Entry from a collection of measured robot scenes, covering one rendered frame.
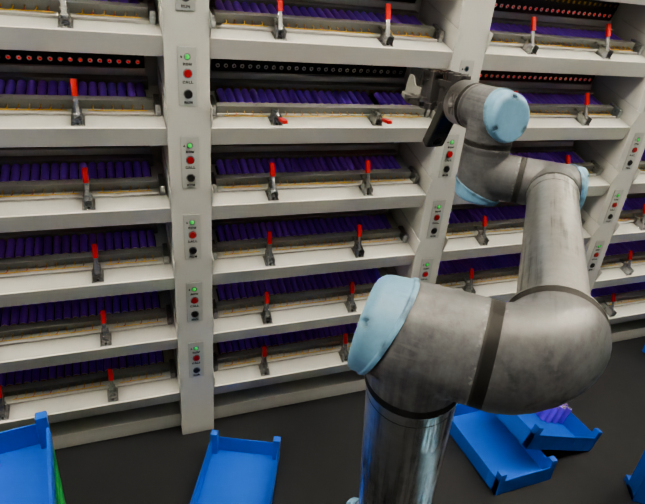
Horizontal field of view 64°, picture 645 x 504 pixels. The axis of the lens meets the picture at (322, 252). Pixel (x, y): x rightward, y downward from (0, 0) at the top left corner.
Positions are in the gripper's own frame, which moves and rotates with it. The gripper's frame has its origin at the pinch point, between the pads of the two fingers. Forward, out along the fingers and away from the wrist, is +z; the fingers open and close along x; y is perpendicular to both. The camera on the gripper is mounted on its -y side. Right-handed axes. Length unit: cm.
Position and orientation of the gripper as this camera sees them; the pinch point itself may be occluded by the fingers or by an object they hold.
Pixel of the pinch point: (411, 96)
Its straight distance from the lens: 133.3
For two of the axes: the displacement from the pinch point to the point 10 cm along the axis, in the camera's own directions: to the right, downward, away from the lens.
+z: -3.4, -4.2, 8.4
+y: 0.7, -9.0, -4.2
